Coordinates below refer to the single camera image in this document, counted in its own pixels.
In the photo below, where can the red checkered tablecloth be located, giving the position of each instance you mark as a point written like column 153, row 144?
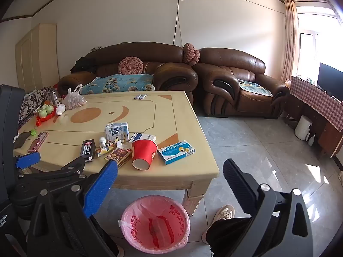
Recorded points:
column 313, row 96

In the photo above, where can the patterned dark white cloth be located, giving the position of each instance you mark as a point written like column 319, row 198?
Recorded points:
column 29, row 104

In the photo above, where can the white blue milk carton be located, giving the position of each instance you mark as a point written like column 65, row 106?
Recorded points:
column 116, row 131

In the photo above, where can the cream wardrobe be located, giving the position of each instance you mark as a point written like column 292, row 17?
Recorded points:
column 37, row 59

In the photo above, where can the yellow snack wrapper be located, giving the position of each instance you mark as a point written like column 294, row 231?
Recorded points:
column 107, row 147

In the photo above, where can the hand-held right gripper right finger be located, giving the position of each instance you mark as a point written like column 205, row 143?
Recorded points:
column 238, row 184

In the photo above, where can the red plastic tray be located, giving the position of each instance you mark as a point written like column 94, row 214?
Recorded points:
column 43, row 119

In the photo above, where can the green ceramic cup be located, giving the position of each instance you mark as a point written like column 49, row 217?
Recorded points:
column 49, row 109
column 43, row 112

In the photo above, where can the person's beige shoe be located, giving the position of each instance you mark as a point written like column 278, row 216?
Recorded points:
column 223, row 214

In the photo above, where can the black television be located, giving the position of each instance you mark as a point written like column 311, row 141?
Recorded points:
column 331, row 80

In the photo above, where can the beige curtain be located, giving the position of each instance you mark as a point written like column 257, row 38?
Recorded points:
column 290, row 40

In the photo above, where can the phone in pink case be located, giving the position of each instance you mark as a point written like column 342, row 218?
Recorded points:
column 38, row 141

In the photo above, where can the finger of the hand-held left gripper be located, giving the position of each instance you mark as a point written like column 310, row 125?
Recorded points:
column 61, row 172
column 26, row 160

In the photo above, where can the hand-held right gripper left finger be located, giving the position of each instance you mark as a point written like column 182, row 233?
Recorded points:
column 101, row 187

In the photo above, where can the brown leather armchair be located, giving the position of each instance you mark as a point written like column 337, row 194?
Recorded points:
column 230, row 67

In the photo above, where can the red paper cup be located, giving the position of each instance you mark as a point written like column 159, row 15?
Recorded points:
column 143, row 151

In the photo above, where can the glass jar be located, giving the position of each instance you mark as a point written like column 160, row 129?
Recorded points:
column 53, row 96

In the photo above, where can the long brown leather sofa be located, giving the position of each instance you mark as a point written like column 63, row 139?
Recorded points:
column 166, row 72

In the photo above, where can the plastic bag of nuts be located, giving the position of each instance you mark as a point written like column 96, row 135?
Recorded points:
column 73, row 101

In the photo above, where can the white round appliance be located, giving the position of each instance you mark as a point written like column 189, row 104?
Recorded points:
column 303, row 127

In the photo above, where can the white blue flat box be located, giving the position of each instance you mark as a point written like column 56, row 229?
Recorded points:
column 142, row 136

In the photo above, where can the blue seat cloth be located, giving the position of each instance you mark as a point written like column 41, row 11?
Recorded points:
column 254, row 87

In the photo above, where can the dark clothing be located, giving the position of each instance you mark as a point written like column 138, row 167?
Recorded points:
column 83, row 64

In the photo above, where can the beige wooden coffee table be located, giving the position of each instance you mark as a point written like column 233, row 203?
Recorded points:
column 166, row 117

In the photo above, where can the white plastic bottle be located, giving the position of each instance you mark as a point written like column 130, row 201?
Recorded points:
column 311, row 140

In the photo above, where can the blue medicine box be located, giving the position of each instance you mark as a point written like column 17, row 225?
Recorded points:
column 175, row 151

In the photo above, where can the black small box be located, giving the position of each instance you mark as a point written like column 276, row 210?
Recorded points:
column 88, row 148

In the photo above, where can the window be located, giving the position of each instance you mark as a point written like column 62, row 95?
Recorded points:
column 321, row 45

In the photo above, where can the black cloth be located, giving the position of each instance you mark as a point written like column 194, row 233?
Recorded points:
column 22, row 139

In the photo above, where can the blue floral blanket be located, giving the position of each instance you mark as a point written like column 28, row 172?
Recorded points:
column 118, row 84

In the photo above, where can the pink lined trash bin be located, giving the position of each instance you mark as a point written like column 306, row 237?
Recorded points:
column 155, row 225

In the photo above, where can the brown snack box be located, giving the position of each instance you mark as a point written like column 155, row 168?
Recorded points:
column 119, row 155

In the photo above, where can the round pink knitted cushion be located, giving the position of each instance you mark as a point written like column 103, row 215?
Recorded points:
column 187, row 49
column 130, row 65
column 195, row 58

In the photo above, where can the person's leg in black pants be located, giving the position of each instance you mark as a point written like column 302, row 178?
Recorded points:
column 227, row 235

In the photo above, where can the brown wooden cabinet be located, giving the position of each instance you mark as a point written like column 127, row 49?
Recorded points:
column 327, row 136

